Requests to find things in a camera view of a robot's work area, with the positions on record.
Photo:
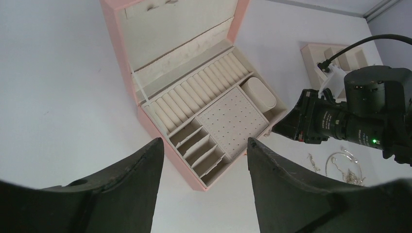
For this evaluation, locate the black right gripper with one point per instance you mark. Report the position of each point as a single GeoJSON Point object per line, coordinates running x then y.
{"type": "Point", "coordinates": [314, 120]}

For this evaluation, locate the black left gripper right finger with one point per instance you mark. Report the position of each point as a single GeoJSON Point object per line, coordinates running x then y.
{"type": "Point", "coordinates": [290, 198]}

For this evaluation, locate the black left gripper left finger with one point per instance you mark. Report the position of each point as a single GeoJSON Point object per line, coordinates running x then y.
{"type": "Point", "coordinates": [120, 198]}

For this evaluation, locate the small silver earring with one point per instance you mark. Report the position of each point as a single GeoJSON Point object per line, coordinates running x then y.
{"type": "Point", "coordinates": [267, 133]}

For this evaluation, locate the pink jewelry box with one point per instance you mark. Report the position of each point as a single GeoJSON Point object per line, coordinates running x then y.
{"type": "Point", "coordinates": [179, 63]}

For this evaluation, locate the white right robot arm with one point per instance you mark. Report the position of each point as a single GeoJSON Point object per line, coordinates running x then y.
{"type": "Point", "coordinates": [376, 113]}

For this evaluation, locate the beige oval watch pillow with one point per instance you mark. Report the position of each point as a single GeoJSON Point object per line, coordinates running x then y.
{"type": "Point", "coordinates": [259, 94]}

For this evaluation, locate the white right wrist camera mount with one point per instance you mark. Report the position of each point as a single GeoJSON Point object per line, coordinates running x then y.
{"type": "Point", "coordinates": [333, 80]}

